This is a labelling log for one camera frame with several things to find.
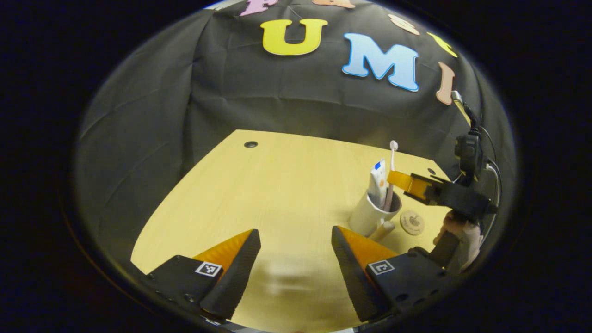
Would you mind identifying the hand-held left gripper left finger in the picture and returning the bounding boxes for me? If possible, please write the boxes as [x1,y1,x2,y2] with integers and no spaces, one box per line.
[139,228,262,322]

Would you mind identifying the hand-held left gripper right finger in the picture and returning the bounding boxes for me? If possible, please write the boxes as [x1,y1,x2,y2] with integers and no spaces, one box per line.
[331,226,463,323]

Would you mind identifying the pink toothbrush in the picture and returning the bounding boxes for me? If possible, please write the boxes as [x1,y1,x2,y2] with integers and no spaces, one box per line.
[383,140,399,212]

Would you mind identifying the round wooden coaster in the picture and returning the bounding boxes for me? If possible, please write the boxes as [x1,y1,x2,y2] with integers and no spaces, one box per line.
[400,210,425,236]

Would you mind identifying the white toothpaste tube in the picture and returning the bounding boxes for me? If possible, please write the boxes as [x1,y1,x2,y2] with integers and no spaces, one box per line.
[368,160,388,209]

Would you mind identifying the white cup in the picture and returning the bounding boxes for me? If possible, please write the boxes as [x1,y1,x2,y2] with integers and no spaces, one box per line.
[348,190,403,242]

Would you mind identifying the wooden desktop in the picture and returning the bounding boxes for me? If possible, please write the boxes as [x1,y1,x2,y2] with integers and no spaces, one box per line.
[131,129,451,333]

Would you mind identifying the black backdrop cloth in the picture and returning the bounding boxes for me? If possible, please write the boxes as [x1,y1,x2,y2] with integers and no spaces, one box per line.
[74,0,516,278]

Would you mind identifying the black cable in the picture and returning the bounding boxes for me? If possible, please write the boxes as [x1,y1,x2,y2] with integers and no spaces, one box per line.
[451,90,504,218]

